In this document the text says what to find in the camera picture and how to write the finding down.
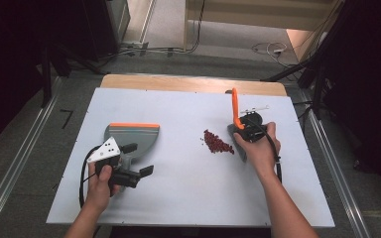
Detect black tripod legs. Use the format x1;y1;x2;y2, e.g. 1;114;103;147
260;56;326;121

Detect black curtain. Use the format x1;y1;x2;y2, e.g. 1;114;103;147
307;0;381;201
0;0;120;156

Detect grey brush with orange handle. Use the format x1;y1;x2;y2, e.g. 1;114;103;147
227;87;248;163

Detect person's left hand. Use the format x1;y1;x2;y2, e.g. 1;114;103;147
84;162;122;213

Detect grey dustpan with orange edge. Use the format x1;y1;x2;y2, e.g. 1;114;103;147
103;122;161;192

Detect person's right hand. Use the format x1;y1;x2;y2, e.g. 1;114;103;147
233;122;282;178

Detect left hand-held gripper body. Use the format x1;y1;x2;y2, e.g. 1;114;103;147
86;136;140;189

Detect black floor cables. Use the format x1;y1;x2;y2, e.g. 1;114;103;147
95;0;207;67

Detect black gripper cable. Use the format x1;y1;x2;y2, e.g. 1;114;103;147
246;117;283;183
78;145;102;209

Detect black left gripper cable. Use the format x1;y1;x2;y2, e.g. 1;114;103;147
78;145;102;209

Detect metal floor rail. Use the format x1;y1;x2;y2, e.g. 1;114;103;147
297;88;372;238
0;77;64;238

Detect wooden table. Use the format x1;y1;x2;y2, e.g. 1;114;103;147
99;73;288;97

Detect white floor cable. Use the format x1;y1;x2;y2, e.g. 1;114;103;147
251;41;290;67

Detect white board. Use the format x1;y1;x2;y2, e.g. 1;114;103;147
46;87;335;228

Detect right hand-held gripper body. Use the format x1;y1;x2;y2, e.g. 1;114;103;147
239;104;271;144

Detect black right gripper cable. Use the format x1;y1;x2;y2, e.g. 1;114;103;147
246;117;283;183

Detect heap of red beans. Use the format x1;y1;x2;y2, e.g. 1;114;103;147
199;129;236;156

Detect beige wooden furniture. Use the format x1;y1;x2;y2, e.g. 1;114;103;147
183;0;345;63

